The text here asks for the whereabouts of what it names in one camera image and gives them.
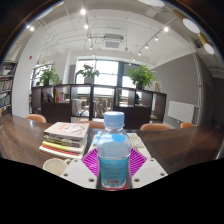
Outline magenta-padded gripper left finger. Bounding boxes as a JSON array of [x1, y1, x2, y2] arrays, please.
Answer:
[[60, 148, 100, 190]]

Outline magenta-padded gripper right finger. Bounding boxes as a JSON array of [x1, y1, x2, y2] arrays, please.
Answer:
[[128, 148, 168, 190]]

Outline clear blue-capped water bottle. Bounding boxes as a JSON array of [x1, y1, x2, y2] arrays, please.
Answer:
[[96, 111, 133, 191]]

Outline stack of books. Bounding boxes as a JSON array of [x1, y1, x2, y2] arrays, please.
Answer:
[[38, 121, 90, 160]]

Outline orange chairs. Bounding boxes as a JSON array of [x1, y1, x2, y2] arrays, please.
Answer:
[[25, 113, 195, 131]]

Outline low dark shelf unit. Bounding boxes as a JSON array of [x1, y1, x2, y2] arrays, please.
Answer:
[[30, 83, 168, 130]]

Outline tall leafy potted plant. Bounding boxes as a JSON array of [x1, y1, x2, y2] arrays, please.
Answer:
[[127, 64, 157, 90]]

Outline large bushy potted plant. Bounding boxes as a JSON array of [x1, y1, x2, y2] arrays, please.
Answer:
[[35, 64, 62, 87]]

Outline small potted plant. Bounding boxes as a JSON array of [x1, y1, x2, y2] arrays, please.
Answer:
[[75, 63, 100, 84]]

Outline tall dark bookshelf with books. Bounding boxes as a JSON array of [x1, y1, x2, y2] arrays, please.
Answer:
[[0, 60, 19, 116]]

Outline ceiling air conditioner unit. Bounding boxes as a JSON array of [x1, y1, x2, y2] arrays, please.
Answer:
[[101, 33, 125, 50]]

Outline ceiling lights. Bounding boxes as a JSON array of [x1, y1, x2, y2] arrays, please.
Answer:
[[26, 0, 216, 56]]

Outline white wall radiator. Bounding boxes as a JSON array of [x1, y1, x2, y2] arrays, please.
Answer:
[[167, 100, 196, 124]]

